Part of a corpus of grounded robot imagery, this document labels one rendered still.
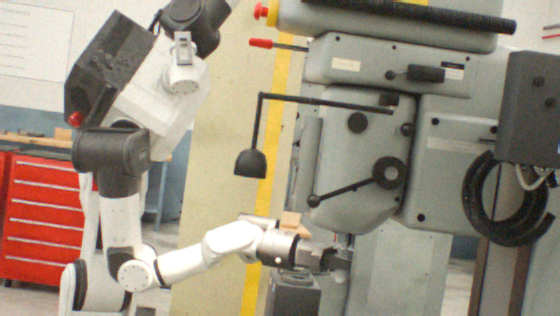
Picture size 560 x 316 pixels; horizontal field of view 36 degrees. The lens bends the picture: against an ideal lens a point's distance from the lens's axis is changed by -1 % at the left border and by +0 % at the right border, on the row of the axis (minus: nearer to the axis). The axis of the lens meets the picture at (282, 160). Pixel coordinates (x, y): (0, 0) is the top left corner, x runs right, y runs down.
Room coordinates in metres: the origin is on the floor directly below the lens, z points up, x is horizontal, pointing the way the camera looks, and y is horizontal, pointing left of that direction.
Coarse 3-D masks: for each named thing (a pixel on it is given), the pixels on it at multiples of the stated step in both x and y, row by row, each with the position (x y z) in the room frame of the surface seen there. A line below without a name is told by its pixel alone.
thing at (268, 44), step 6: (252, 42) 1.98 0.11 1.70; (258, 42) 1.98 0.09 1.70; (264, 42) 1.98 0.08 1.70; (270, 42) 1.98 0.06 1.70; (264, 48) 1.99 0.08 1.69; (270, 48) 1.99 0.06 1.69; (282, 48) 1.99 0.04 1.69; (288, 48) 1.99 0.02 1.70; (294, 48) 1.99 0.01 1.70; (300, 48) 2.00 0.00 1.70; (306, 48) 2.00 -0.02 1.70
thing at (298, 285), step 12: (276, 276) 2.34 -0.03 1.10; (288, 276) 2.30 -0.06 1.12; (300, 276) 2.32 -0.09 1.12; (312, 276) 2.42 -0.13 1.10; (276, 288) 2.24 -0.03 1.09; (288, 288) 2.24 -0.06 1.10; (300, 288) 2.24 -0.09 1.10; (312, 288) 2.25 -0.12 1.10; (276, 300) 2.23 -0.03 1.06; (288, 300) 2.24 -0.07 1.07; (300, 300) 2.24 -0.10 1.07; (312, 300) 2.24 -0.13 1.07; (264, 312) 2.43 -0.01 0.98; (276, 312) 2.23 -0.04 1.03; (288, 312) 2.24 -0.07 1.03; (300, 312) 2.24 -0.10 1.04; (312, 312) 2.24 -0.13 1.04
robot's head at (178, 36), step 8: (176, 32) 1.96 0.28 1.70; (184, 32) 1.97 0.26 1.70; (176, 40) 1.95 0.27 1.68; (184, 40) 1.97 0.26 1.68; (176, 48) 1.94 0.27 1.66; (176, 56) 1.93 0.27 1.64; (192, 56) 1.94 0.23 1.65; (176, 64) 1.93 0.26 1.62; (184, 64) 1.93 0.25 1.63; (192, 64) 1.93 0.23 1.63
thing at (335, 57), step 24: (312, 48) 1.95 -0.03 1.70; (336, 48) 1.79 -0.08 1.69; (360, 48) 1.80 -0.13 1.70; (384, 48) 1.80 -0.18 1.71; (408, 48) 1.81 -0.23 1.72; (432, 48) 1.82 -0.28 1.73; (312, 72) 1.90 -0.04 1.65; (336, 72) 1.79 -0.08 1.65; (360, 72) 1.80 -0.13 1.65; (384, 72) 1.80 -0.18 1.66; (456, 72) 1.82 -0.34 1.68; (456, 96) 1.83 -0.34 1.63
